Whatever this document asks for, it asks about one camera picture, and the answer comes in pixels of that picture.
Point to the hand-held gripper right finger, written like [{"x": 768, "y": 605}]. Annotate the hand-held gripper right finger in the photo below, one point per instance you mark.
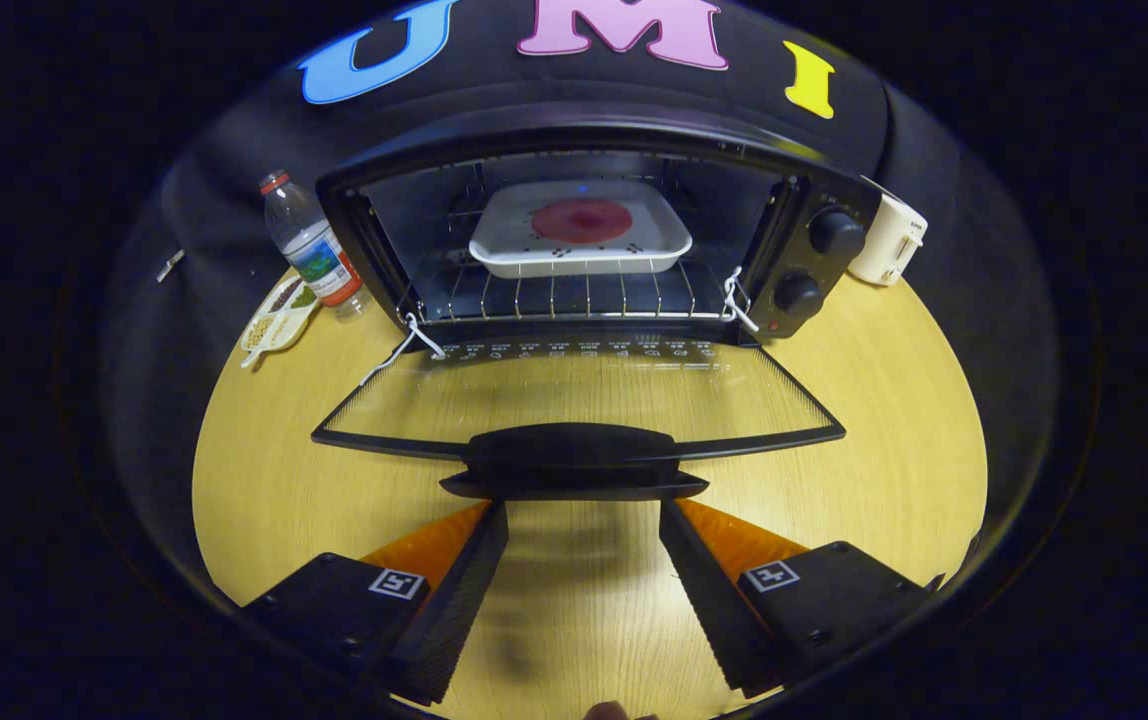
[{"x": 709, "y": 600}]

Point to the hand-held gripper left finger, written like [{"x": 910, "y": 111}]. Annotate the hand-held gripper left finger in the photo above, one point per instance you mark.
[{"x": 459, "y": 600}]

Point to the black toaster oven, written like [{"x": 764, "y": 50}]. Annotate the black toaster oven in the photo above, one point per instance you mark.
[{"x": 574, "y": 445}]

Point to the white square plate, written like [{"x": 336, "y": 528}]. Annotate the white square plate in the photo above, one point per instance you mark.
[{"x": 514, "y": 235}]

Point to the pink ham slice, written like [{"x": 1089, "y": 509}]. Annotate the pink ham slice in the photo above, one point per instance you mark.
[{"x": 582, "y": 221}]

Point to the white bread toaster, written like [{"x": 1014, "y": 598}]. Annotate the white bread toaster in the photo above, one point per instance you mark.
[{"x": 889, "y": 240}]

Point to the white leaf-shaped snack dish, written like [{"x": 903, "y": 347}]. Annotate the white leaf-shaped snack dish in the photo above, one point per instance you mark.
[{"x": 274, "y": 325}]

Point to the clear plastic water bottle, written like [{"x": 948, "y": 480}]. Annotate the clear plastic water bottle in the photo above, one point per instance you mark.
[{"x": 314, "y": 250}]

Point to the silver metal clip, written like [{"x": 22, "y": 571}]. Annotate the silver metal clip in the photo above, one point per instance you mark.
[{"x": 171, "y": 265}]

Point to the black backdrop cloth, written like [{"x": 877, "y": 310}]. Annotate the black backdrop cloth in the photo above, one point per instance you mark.
[{"x": 224, "y": 170}]

